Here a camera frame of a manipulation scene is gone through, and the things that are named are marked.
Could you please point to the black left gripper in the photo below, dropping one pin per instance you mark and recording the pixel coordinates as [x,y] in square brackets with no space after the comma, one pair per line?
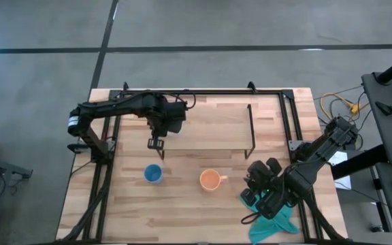
[174,115]

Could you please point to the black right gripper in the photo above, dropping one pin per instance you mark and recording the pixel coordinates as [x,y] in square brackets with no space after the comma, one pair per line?
[264,175]

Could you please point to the blue plastic cup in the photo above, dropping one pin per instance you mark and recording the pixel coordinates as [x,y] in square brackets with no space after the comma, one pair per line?
[153,173]

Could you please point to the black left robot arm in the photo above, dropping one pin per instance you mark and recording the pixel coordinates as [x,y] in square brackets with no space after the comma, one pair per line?
[121,107]

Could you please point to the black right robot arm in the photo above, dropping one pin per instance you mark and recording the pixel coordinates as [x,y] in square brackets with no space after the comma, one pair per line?
[318,153]

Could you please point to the teal cloth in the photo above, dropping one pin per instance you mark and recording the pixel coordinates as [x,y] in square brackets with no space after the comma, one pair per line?
[267,234]

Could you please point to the white paper sheet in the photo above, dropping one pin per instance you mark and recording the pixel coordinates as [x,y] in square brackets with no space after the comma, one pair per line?
[339,159]

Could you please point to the black support beam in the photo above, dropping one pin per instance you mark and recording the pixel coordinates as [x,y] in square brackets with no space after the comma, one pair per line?
[356,163]

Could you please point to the grey side table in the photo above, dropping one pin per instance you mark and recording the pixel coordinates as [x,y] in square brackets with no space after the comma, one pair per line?
[391,136]

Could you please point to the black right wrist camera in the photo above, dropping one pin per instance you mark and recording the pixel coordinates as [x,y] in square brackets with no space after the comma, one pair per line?
[248,197]

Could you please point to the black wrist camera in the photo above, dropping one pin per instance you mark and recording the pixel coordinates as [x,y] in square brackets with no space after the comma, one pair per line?
[156,144]
[248,197]

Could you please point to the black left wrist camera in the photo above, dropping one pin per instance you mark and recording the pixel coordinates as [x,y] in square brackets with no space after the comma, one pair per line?
[156,144]

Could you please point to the black aluminium table frame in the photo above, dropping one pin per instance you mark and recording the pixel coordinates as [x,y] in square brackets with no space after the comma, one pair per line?
[216,92]

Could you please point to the black frame clamp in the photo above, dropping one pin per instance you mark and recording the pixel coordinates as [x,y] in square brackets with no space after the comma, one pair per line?
[251,86]
[125,85]

